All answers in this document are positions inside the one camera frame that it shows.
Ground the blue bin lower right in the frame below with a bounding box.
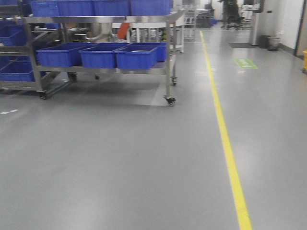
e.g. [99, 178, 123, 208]
[115, 42, 167, 69]

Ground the blue bin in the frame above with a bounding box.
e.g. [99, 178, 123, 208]
[79, 43, 128, 69]
[36, 42, 96, 67]
[115, 42, 167, 69]

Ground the blue bin lower middle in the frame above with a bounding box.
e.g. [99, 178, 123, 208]
[79, 43, 128, 69]

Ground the steel wheeled cart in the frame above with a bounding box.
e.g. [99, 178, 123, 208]
[0, 10, 184, 106]

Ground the blue bin lower left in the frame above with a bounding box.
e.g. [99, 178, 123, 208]
[36, 42, 96, 67]

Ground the black office chair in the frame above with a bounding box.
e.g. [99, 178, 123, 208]
[220, 0, 244, 30]

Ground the grey trash can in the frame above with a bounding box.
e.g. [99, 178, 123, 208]
[267, 36, 281, 52]

